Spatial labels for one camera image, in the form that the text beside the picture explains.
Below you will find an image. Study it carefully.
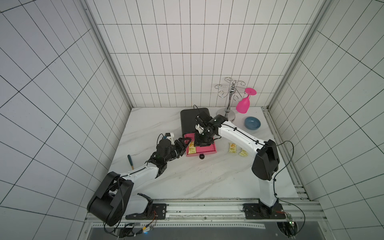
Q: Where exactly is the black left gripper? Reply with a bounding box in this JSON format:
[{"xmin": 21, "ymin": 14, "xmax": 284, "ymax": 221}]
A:
[{"xmin": 165, "ymin": 137, "xmax": 192, "ymax": 162}]

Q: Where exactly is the pink top drawer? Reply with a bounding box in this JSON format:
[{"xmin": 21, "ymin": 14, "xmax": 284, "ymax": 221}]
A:
[{"xmin": 183, "ymin": 134, "xmax": 218, "ymax": 160}]

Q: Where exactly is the black drawer cabinet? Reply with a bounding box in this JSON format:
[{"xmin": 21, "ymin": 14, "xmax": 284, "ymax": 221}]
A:
[{"xmin": 180, "ymin": 108, "xmax": 210, "ymax": 136}]

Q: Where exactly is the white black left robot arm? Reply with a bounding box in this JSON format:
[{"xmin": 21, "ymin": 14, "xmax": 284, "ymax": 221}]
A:
[{"xmin": 87, "ymin": 138, "xmax": 192, "ymax": 227}]

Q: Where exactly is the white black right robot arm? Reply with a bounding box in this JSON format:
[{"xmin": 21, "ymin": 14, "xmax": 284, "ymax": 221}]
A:
[{"xmin": 195, "ymin": 113, "xmax": 280, "ymax": 219}]

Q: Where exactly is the pink wine glass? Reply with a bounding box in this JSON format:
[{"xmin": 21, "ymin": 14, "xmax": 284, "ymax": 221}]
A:
[{"xmin": 236, "ymin": 88, "xmax": 257, "ymax": 114}]

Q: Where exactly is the small blue bowl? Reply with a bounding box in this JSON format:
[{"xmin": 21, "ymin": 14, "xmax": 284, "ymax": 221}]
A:
[{"xmin": 244, "ymin": 117, "xmax": 261, "ymax": 131}]

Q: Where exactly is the chrome wine glass rack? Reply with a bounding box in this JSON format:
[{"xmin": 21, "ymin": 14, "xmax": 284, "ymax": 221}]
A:
[{"xmin": 215, "ymin": 77, "xmax": 246, "ymax": 122}]

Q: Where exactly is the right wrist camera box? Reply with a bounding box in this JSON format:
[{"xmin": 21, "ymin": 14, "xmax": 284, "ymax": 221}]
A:
[{"xmin": 195, "ymin": 124, "xmax": 204, "ymax": 134}]

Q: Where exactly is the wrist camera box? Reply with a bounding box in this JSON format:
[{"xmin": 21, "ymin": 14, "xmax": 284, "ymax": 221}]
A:
[
  {"xmin": 195, "ymin": 124, "xmax": 204, "ymax": 134},
  {"xmin": 162, "ymin": 133, "xmax": 175, "ymax": 144}
]

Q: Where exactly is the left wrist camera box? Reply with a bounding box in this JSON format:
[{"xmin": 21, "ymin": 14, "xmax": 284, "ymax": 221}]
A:
[{"xmin": 162, "ymin": 133, "xmax": 175, "ymax": 144}]

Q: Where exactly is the gold spoon blue handle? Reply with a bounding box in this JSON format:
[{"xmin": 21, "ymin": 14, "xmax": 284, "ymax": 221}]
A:
[{"xmin": 127, "ymin": 155, "xmax": 135, "ymax": 170}]

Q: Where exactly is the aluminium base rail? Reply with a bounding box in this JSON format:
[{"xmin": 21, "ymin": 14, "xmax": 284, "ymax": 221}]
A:
[{"xmin": 85, "ymin": 197, "xmax": 326, "ymax": 229}]

